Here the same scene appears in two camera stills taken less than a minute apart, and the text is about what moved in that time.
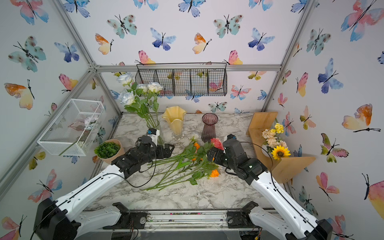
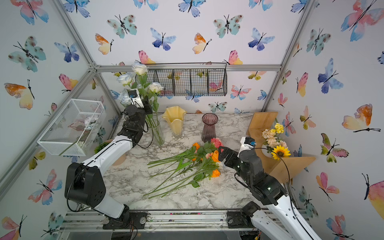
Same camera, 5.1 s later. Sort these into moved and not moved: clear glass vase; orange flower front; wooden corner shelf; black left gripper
Moved: black left gripper
Not moved: orange flower front; wooden corner shelf; clear glass vase
